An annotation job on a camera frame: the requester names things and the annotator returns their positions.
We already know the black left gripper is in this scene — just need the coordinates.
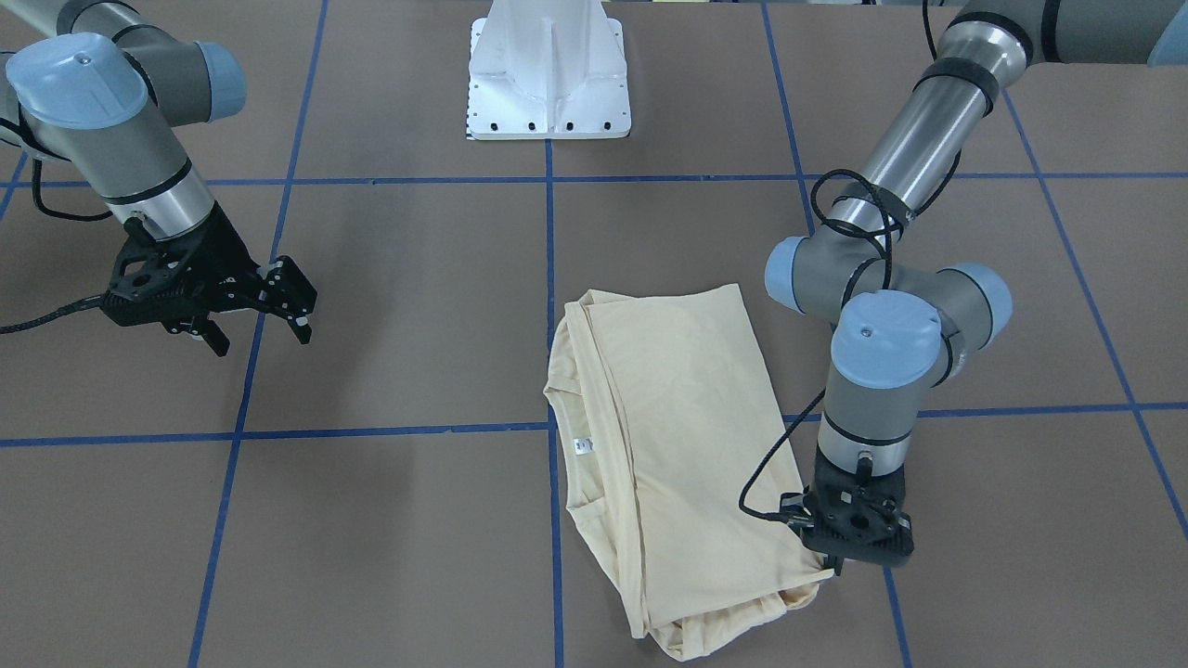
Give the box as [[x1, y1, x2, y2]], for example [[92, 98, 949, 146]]
[[820, 552, 846, 578]]

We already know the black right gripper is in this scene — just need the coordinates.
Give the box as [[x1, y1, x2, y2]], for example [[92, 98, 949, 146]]
[[124, 206, 317, 358]]

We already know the cream long-sleeve graphic shirt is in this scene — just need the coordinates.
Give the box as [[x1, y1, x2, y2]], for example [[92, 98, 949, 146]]
[[544, 284, 830, 661]]

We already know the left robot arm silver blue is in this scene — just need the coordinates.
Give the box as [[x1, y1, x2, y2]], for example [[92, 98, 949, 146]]
[[765, 1, 1184, 572]]

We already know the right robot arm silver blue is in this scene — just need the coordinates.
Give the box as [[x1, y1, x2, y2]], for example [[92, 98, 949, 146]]
[[4, 1, 317, 357]]

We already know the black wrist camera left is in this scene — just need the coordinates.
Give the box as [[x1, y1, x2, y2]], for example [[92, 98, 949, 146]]
[[778, 456, 915, 567]]

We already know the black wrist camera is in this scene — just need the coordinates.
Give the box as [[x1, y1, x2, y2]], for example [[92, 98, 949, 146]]
[[778, 456, 915, 567], [100, 239, 211, 327]]

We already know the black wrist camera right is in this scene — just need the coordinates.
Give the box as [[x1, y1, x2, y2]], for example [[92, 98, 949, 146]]
[[100, 239, 211, 327]]

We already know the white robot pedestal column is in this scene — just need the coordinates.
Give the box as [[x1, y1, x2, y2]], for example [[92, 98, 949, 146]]
[[466, 1, 632, 140]]

